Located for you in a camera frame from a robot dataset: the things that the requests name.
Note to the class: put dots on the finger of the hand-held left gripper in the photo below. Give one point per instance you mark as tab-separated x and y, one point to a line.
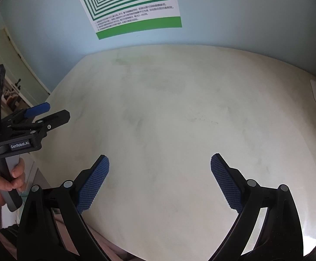
38	109
57	118

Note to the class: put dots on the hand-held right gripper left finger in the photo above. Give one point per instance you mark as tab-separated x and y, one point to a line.
92	187

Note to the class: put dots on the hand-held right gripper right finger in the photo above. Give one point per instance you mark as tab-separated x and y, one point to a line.
227	185

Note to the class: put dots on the pale green door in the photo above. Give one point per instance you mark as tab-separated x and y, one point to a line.
19	68

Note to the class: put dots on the green striped wall poster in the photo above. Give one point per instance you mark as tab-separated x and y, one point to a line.
136	5

